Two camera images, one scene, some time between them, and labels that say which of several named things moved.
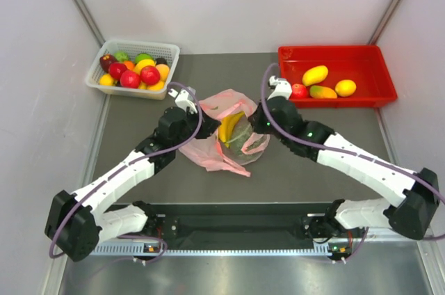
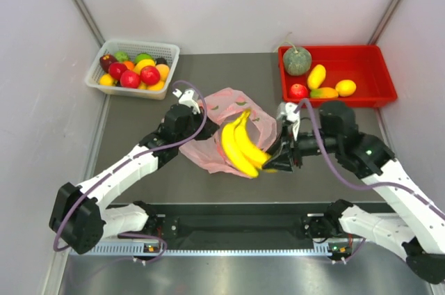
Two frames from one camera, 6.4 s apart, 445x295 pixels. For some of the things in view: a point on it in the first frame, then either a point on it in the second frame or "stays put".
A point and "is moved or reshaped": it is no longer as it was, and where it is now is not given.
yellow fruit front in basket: x=159 y=85 stays put
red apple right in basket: x=149 y=75 stays put
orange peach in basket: x=164 y=70 stays put
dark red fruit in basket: x=106 y=60 stays put
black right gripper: x=256 y=120 → x=281 y=154
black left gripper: x=208 y=126 stays put
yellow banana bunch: x=227 y=126 is moved or reshaped
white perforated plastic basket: x=156 y=49 stays put
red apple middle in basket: x=129 y=78 stays put
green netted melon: x=233 y=149 → x=297 y=63
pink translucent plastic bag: x=236 y=145 is moved or reshaped
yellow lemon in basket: x=106 y=80 stays put
